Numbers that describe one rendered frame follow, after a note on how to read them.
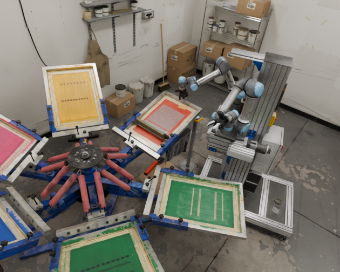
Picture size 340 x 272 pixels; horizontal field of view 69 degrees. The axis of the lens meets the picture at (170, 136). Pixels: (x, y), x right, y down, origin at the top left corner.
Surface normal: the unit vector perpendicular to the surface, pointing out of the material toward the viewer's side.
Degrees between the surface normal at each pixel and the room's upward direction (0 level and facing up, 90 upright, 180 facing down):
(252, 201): 0
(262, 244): 0
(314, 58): 90
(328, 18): 90
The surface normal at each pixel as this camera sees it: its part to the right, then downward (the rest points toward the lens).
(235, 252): 0.08, -0.76
